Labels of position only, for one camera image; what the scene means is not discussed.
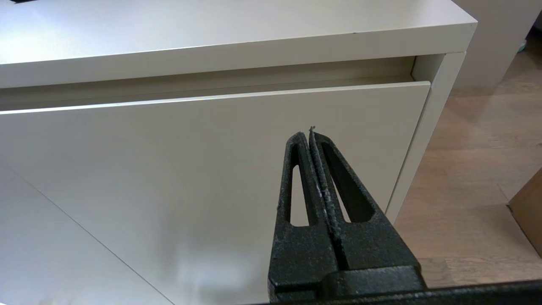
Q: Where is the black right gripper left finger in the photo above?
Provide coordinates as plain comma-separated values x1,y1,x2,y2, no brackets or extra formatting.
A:
268,132,340,303

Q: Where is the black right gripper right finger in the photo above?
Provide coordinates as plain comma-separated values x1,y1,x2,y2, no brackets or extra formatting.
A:
309,127,422,274

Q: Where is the white cabinet door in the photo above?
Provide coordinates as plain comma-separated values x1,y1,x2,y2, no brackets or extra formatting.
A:
0,80,431,305
0,166,174,305

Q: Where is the brown cardboard box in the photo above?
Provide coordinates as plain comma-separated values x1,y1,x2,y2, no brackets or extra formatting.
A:
507,167,542,259

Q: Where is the white sideboard cabinet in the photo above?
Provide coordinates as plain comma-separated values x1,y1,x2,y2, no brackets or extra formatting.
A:
0,0,478,305

